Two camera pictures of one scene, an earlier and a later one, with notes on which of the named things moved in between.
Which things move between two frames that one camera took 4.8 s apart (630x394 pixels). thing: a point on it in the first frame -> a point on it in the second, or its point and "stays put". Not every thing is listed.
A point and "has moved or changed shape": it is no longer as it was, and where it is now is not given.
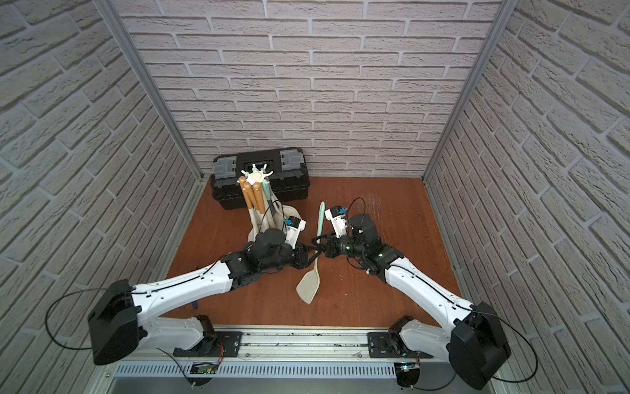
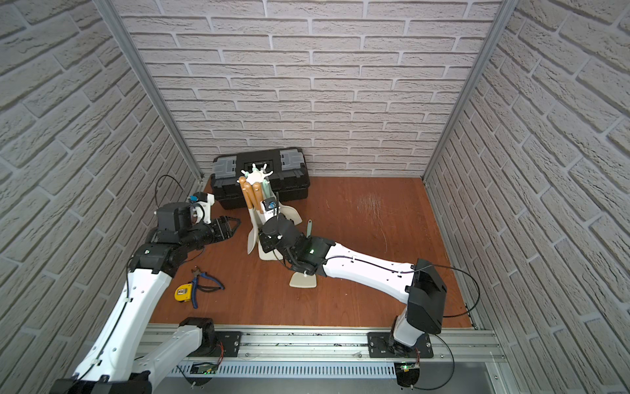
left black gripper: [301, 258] -> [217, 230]
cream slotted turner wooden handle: [262, 218] stays put
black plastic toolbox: [289, 180] stays put
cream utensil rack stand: [265, 210] stays put
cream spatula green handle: [309, 286] has moved or changed shape
